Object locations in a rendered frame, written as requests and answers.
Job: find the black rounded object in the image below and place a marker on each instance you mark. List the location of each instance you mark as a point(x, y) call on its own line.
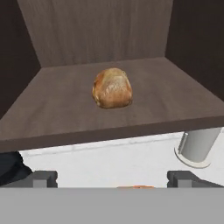
point(11, 167)

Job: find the dark brown wooden cabinet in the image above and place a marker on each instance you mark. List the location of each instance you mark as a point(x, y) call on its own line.
point(87, 87)

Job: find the brown bread loaf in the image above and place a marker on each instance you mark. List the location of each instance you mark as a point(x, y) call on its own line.
point(112, 88)

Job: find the grey cylindrical tap base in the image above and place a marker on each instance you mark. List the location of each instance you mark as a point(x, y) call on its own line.
point(196, 147)

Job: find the orange basket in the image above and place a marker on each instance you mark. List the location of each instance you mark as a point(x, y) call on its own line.
point(135, 186)

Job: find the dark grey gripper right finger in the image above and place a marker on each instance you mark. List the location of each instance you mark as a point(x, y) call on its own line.
point(178, 178)

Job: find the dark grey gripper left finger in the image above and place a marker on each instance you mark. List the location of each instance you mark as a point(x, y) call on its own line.
point(43, 178)

